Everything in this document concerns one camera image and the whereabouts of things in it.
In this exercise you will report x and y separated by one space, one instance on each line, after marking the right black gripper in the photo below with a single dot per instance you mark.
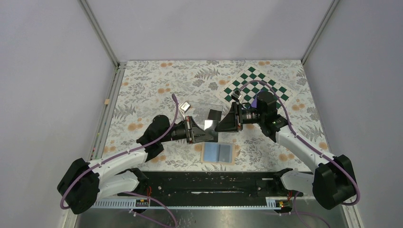
229 123

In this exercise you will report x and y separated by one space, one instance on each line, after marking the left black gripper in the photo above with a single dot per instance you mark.
196 134

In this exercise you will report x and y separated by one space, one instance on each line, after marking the blue credit card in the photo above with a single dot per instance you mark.
211 152

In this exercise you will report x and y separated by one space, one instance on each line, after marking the tan leather card holder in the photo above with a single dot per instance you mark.
233 155

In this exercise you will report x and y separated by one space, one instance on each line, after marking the clear plastic box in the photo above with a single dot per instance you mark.
200 111

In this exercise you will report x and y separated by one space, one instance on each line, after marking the purple marker pen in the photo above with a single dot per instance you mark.
254 103

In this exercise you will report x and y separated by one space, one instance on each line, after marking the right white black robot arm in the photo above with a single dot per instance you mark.
332 179

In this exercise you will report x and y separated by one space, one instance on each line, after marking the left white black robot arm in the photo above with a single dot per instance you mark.
84 183

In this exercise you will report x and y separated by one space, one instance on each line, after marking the green white checkered board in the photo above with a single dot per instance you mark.
251 81

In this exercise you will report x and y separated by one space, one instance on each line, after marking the floral patterned table mat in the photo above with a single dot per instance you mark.
145 91

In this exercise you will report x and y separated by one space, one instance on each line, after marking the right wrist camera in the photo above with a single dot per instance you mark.
237 96

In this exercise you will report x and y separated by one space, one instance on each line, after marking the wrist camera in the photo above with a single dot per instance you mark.
183 108
237 96

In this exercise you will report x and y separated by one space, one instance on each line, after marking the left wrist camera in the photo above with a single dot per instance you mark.
183 108

